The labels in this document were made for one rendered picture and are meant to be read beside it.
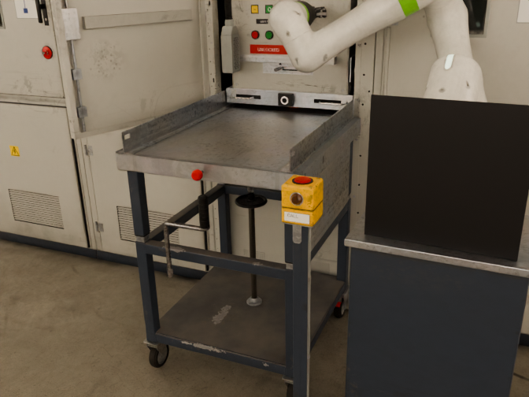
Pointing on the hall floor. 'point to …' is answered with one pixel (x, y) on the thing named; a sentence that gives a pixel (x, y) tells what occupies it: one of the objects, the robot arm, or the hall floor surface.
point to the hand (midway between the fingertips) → (319, 11)
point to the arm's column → (430, 328)
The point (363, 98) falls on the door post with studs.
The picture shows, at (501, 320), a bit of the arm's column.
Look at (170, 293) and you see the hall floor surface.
